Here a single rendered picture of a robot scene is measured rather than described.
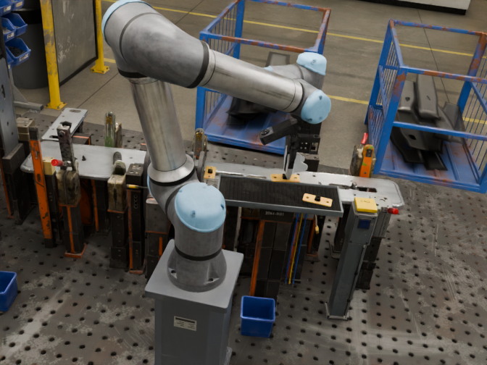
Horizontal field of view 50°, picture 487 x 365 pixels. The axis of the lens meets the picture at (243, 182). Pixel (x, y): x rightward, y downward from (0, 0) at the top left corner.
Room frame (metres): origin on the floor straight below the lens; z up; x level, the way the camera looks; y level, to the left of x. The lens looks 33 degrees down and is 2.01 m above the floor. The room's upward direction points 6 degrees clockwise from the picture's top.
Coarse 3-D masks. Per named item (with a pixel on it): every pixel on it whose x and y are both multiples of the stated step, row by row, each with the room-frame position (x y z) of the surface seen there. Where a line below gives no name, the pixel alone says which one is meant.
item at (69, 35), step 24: (48, 0) 4.01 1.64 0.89; (72, 0) 4.51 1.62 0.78; (96, 0) 4.90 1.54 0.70; (48, 24) 4.00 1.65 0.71; (72, 24) 4.46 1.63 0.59; (96, 24) 4.90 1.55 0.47; (48, 48) 4.00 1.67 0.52; (72, 48) 4.42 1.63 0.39; (96, 48) 4.85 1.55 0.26; (48, 72) 4.01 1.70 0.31; (72, 72) 4.38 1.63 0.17; (96, 72) 4.86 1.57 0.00
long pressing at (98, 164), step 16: (48, 144) 1.70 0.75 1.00; (80, 144) 1.73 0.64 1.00; (32, 160) 1.58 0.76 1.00; (80, 160) 1.61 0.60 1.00; (96, 160) 1.62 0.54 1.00; (112, 160) 1.64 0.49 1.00; (128, 160) 1.65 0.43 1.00; (80, 176) 1.51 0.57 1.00; (96, 176) 1.52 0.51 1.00; (256, 176) 1.64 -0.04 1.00; (320, 176) 1.69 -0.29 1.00; (336, 176) 1.70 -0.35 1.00; (352, 176) 1.72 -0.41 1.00; (352, 192) 1.60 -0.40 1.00; (368, 192) 1.61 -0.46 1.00; (384, 192) 1.62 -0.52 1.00; (400, 192) 1.64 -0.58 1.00; (400, 208) 1.54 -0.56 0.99
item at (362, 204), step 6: (354, 198) 1.32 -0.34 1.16; (360, 198) 1.32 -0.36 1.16; (366, 198) 1.32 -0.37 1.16; (372, 198) 1.32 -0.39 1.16; (360, 204) 1.28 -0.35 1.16; (366, 204) 1.29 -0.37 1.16; (372, 204) 1.29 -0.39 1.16; (360, 210) 1.26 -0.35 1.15; (366, 210) 1.27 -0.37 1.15; (372, 210) 1.27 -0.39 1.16
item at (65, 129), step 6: (60, 126) 1.46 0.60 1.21; (66, 126) 1.47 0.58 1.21; (60, 132) 1.44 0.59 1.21; (66, 132) 1.45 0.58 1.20; (60, 138) 1.45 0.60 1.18; (66, 138) 1.45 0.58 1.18; (60, 144) 1.45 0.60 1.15; (66, 144) 1.45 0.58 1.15; (60, 150) 1.46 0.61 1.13; (66, 150) 1.46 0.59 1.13; (72, 150) 1.47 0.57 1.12; (66, 156) 1.46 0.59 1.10; (72, 156) 1.47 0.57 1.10; (72, 162) 1.46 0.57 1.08; (66, 168) 1.47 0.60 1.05; (72, 168) 1.47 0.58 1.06
